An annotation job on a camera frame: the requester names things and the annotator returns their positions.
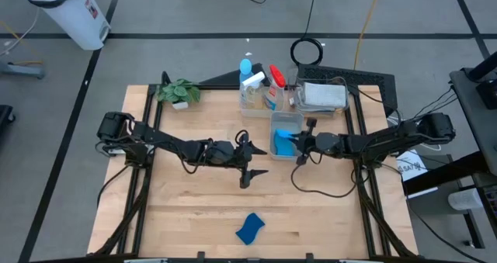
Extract white floor cable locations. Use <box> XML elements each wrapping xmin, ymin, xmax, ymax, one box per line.
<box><xmin>0</xmin><ymin>7</ymin><xmax>40</xmax><ymax>57</ymax></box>

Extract white trash can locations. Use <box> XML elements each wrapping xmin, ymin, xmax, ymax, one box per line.
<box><xmin>23</xmin><ymin>0</ymin><xmax>112</xmax><ymax>51</ymax></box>

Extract small frosted plastic bin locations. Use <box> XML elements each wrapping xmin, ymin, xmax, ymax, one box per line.
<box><xmin>238</xmin><ymin>79</ymin><xmax>287</xmax><ymax>119</ymax></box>

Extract black perforated panel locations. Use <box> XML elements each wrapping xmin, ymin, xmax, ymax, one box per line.
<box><xmin>297</xmin><ymin>64</ymin><xmax>399</xmax><ymax>116</ymax></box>

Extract yellow floor cable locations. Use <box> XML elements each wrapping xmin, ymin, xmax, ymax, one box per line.
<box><xmin>352</xmin><ymin>0</ymin><xmax>384</xmax><ymax>71</ymax></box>

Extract black metal table frame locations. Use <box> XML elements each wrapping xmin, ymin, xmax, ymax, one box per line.
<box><xmin>92</xmin><ymin>82</ymin><xmax>419</xmax><ymax>261</ymax></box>

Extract black left arm base cable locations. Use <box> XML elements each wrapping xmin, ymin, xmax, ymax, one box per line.
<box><xmin>96</xmin><ymin>162</ymin><xmax>131</xmax><ymax>208</ymax></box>

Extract dark grey equipment cart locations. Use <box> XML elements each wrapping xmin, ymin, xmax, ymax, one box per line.
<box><xmin>401</xmin><ymin>51</ymin><xmax>497</xmax><ymax>252</ymax></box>

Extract white paper sign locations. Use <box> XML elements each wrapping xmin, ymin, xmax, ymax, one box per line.
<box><xmin>395</xmin><ymin>150</ymin><xmax>429</xmax><ymax>183</ymax></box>

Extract air freshener can blue cap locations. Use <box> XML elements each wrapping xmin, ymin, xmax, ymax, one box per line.
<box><xmin>238</xmin><ymin>57</ymin><xmax>254</xmax><ymax>85</ymax></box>

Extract black triangular panel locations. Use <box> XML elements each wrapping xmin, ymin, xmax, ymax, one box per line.
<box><xmin>198</xmin><ymin>62</ymin><xmax>272</xmax><ymax>88</ymax></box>

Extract spray bottle white nozzle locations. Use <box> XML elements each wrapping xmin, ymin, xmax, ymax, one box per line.
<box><xmin>239</xmin><ymin>71</ymin><xmax>267</xmax><ymax>112</ymax></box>

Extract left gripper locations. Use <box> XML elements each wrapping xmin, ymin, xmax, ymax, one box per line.
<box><xmin>231</xmin><ymin>133</ymin><xmax>269</xmax><ymax>190</ymax></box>

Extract grey stand base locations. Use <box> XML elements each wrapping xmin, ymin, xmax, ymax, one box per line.
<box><xmin>0</xmin><ymin>59</ymin><xmax>47</xmax><ymax>81</ymax></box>

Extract wavy blue sponge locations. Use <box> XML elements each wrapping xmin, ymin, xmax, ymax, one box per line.
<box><xmin>235</xmin><ymin>212</ymin><xmax>266</xmax><ymax>246</ymax></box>
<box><xmin>273</xmin><ymin>137</ymin><xmax>297</xmax><ymax>157</ymax></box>

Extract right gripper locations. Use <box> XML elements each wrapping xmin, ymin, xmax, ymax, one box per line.
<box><xmin>290</xmin><ymin>116</ymin><xmax>324</xmax><ymax>167</ymax></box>

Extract white cylinder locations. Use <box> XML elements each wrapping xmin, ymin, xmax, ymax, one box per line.
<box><xmin>447</xmin><ymin>188</ymin><xmax>485</xmax><ymax>212</ymax></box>

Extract coiled black floor cable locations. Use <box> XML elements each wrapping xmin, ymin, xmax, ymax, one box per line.
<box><xmin>289</xmin><ymin>0</ymin><xmax>325</xmax><ymax>67</ymax></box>

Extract grey plastic bin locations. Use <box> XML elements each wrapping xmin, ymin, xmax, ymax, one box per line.
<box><xmin>269</xmin><ymin>110</ymin><xmax>306</xmax><ymax>161</ymax></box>

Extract large clear plastic bin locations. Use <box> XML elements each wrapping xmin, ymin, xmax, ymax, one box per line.
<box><xmin>288</xmin><ymin>75</ymin><xmax>351</xmax><ymax>119</ymax></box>

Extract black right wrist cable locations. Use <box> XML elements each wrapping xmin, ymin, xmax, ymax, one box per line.
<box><xmin>290</xmin><ymin>162</ymin><xmax>359</xmax><ymax>199</ymax></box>

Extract green plant in white pot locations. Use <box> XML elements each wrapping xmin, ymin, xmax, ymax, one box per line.
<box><xmin>154</xmin><ymin>78</ymin><xmax>202</xmax><ymax>111</ymax></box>

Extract Windex bottle red nozzle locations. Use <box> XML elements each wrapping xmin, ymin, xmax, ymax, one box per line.
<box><xmin>264</xmin><ymin>64</ymin><xmax>287</xmax><ymax>112</ymax></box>

